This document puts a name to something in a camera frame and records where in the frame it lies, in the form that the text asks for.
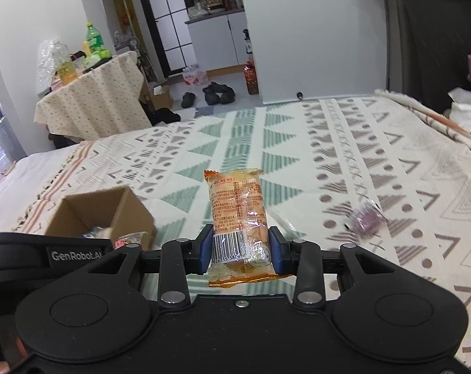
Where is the green soda bottle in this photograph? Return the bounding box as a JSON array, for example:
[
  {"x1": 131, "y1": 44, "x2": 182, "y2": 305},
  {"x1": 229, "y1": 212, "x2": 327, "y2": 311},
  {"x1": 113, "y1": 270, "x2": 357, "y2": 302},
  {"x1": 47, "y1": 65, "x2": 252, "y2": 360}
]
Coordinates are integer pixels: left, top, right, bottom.
[{"x1": 86, "y1": 22, "x2": 110, "y2": 58}]

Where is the small cardboard box on floor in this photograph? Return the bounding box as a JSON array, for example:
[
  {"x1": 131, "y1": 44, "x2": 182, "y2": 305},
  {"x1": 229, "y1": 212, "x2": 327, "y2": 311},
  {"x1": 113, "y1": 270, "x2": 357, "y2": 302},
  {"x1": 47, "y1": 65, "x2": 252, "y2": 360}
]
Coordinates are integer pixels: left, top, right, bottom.
[{"x1": 139, "y1": 83, "x2": 173, "y2": 111}]

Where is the pink white plastic bag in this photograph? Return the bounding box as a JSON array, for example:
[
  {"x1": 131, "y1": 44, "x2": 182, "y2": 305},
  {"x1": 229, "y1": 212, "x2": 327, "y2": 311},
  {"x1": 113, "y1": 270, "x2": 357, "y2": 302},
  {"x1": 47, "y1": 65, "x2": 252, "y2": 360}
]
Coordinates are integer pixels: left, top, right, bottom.
[{"x1": 182, "y1": 64, "x2": 208, "y2": 86}]

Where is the single black slipper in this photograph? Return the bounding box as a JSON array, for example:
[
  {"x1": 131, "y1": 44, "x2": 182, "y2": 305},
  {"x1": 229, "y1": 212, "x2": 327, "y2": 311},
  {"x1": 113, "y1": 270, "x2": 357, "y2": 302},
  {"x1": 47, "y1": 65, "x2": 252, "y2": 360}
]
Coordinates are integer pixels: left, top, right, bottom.
[{"x1": 181, "y1": 92, "x2": 196, "y2": 109}]

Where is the purple snack packet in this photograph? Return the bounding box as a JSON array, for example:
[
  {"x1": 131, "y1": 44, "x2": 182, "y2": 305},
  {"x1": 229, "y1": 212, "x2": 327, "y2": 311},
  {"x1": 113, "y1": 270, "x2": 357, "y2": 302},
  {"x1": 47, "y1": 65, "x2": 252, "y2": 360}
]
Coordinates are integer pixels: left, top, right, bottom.
[{"x1": 345, "y1": 199, "x2": 388, "y2": 237}]

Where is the orange bread packet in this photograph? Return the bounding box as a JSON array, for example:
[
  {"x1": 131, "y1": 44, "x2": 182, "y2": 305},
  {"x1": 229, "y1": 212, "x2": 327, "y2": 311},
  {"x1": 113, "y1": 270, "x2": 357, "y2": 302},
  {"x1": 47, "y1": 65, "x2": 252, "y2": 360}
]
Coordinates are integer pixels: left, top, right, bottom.
[{"x1": 204, "y1": 169, "x2": 278, "y2": 288}]

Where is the clear yellow oil bottle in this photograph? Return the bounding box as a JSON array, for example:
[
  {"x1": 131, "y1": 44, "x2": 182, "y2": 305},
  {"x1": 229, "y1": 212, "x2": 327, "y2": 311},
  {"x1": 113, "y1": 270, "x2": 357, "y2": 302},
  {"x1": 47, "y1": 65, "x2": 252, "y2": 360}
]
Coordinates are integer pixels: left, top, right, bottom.
[{"x1": 50, "y1": 39, "x2": 78, "y2": 86}]

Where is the red blue snack packet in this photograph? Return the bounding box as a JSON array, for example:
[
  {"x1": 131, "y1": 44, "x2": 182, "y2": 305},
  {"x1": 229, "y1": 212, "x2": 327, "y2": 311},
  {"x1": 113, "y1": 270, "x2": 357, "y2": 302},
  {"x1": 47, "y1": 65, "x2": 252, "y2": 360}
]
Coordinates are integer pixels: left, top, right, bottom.
[{"x1": 114, "y1": 231, "x2": 148, "y2": 249}]

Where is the brown cardboard box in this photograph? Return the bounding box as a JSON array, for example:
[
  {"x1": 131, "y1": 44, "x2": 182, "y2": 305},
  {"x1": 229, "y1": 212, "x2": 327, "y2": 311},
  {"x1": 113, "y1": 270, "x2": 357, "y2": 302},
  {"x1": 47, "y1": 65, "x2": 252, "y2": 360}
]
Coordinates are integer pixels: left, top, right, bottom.
[{"x1": 45, "y1": 186, "x2": 157, "y2": 250}]

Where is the black chair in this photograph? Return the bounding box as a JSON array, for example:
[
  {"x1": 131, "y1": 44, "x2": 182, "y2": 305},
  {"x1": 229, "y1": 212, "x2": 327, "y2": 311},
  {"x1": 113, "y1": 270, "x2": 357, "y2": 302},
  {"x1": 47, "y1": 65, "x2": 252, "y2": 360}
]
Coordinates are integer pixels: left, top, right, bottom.
[{"x1": 387, "y1": 0, "x2": 471, "y2": 114}]

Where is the red oil bottle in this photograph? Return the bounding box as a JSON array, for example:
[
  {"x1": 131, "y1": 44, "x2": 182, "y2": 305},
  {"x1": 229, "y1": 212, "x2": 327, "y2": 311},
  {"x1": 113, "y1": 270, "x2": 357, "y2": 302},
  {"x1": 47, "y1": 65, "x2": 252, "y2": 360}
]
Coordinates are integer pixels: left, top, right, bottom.
[{"x1": 244, "y1": 61, "x2": 259, "y2": 95}]

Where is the patterned bed blanket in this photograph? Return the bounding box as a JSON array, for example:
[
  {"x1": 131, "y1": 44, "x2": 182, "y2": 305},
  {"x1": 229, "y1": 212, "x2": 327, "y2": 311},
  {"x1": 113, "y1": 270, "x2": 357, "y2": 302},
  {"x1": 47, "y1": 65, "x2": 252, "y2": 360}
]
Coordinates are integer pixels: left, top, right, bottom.
[{"x1": 0, "y1": 88, "x2": 471, "y2": 371}]

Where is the white kitchen cabinet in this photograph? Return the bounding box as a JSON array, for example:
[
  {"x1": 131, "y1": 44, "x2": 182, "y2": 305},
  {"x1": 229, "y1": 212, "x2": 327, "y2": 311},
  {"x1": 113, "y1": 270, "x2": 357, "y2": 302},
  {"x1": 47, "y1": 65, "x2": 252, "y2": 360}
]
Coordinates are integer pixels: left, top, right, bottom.
[{"x1": 186, "y1": 9, "x2": 247, "y2": 71}]

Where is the table with dotted cloth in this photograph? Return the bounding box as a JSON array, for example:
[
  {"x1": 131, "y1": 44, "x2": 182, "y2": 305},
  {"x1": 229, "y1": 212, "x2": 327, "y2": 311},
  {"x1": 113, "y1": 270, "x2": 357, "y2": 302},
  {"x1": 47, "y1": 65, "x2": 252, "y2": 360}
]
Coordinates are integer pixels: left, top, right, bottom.
[{"x1": 34, "y1": 51, "x2": 151, "y2": 140}]

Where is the black shoes pile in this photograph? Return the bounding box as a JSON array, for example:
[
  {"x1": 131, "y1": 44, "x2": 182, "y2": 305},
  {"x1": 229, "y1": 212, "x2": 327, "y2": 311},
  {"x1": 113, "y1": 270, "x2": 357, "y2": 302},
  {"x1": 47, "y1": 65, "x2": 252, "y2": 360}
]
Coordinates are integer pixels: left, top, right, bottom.
[{"x1": 202, "y1": 82, "x2": 236, "y2": 106}]

